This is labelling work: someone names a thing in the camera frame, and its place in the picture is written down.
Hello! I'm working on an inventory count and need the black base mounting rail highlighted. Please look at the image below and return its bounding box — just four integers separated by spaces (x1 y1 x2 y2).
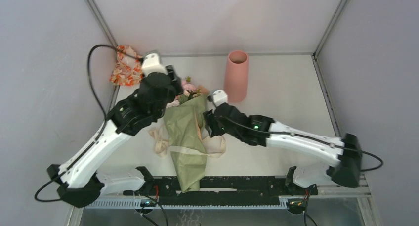
123 176 318 206

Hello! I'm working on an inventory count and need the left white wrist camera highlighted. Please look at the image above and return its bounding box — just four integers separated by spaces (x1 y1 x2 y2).
141 51 168 77

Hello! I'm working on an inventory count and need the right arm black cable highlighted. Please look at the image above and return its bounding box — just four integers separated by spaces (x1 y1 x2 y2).
222 116 384 226

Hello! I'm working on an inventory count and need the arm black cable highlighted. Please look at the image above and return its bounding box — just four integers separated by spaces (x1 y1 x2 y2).
34 44 145 203
222 116 384 226

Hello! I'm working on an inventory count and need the pink cylindrical vase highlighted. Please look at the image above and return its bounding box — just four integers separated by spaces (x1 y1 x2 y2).
223 50 249 103

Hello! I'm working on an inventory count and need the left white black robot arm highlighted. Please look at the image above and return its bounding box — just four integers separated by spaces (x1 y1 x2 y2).
47 65 183 208

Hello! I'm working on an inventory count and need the green pink flower bouquet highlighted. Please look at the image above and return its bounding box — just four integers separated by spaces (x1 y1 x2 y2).
163 76 207 193

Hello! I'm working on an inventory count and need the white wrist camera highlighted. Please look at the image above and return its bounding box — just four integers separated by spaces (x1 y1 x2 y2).
207 90 228 107
141 51 168 77

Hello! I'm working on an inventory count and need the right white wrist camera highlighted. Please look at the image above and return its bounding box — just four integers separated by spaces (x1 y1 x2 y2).
207 90 228 107

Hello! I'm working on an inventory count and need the orange floral crumpled cloth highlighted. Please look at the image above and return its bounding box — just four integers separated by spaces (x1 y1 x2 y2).
110 45 143 86

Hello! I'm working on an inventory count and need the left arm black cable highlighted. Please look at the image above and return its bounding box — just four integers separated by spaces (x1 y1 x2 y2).
34 44 145 203

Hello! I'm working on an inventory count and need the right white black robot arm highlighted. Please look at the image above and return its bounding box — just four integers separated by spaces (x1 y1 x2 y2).
204 103 362 194

